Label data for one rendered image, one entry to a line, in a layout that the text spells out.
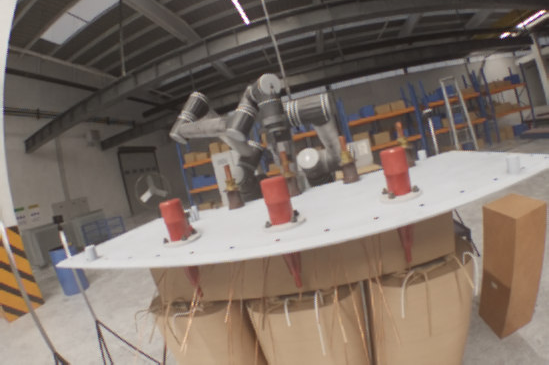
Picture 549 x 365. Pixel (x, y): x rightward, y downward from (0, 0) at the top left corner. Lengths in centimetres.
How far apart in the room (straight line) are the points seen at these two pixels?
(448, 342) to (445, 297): 23
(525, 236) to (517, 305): 51
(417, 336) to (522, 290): 111
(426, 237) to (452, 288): 20
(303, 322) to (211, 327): 33
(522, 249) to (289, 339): 138
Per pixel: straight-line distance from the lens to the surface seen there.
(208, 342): 103
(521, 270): 183
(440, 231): 89
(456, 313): 101
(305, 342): 92
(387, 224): 55
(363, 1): 799
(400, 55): 1417
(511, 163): 75
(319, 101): 136
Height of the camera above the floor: 155
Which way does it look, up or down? level
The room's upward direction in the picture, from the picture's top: 14 degrees counter-clockwise
